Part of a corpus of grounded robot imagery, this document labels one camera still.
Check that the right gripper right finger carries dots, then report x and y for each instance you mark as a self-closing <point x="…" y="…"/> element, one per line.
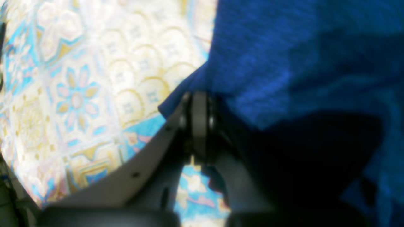
<point x="252" y="176"/>

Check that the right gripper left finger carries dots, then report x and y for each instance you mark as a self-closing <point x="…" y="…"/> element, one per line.
<point x="142" y="192"/>

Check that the blue long-sleeve T-shirt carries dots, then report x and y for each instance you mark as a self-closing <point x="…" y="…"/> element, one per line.
<point x="320" y="84"/>

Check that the patterned tile tablecloth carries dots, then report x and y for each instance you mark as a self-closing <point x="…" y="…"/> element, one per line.
<point x="82" y="81"/>

